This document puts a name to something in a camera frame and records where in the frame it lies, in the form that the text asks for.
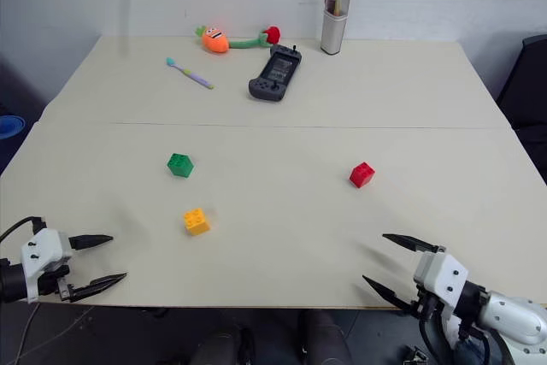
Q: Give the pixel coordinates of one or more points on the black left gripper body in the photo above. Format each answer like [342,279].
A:
[51,276]

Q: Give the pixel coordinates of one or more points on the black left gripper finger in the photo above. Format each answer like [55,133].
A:
[92,240]
[97,284]

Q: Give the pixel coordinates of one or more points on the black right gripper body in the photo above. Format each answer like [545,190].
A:
[427,303]

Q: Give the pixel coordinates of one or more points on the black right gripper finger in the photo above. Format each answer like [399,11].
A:
[412,243]
[386,292]

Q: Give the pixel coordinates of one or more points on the red toy brick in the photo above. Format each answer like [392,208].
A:
[361,174]

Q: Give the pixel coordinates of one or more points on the yellow toy brick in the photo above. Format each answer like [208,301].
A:
[196,221]

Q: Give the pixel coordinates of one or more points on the green toy brick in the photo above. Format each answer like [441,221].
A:
[180,165]

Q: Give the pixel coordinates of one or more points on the blue bowl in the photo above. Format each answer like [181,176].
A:
[10,127]

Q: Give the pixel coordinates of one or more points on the black chair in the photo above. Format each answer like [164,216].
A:
[525,95]

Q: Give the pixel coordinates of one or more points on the purple toothbrush teal head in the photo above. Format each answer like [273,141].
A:
[190,73]

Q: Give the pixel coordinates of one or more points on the grey handheld game controller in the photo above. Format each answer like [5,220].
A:
[275,74]

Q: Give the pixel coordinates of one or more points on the orange carrot plush toy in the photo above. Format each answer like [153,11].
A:
[215,40]

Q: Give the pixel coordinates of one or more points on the silver toothbrush travel case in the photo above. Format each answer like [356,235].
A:
[335,19]

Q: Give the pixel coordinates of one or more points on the red plush flower green stem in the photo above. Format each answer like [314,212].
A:
[256,41]

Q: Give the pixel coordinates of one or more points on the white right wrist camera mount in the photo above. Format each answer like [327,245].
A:
[442,275]

